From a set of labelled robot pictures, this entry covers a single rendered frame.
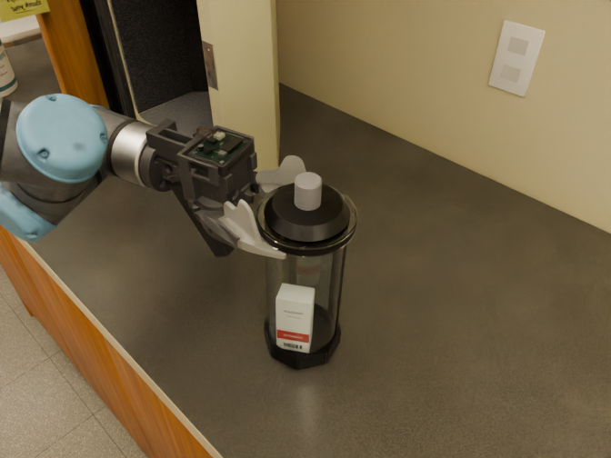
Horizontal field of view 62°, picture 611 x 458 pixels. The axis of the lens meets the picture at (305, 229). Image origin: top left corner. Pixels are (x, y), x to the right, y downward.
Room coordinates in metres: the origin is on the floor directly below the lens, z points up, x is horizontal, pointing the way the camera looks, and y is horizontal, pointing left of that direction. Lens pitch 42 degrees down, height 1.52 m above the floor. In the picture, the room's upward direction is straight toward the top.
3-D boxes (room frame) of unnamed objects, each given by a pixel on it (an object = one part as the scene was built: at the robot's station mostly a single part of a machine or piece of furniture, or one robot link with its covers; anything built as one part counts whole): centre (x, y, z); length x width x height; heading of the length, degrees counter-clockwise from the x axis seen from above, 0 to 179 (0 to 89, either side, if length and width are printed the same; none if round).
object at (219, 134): (0.49, 0.12, 1.18); 0.12 x 0.08 x 0.09; 61
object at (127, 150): (0.53, 0.19, 1.17); 0.08 x 0.05 x 0.08; 151
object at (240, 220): (0.40, 0.06, 1.17); 0.09 x 0.03 x 0.06; 36
